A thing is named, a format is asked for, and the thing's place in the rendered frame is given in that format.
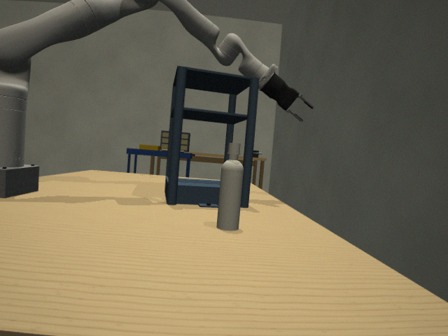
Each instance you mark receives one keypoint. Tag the blue shelving unit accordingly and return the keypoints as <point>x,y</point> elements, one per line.
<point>205,193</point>

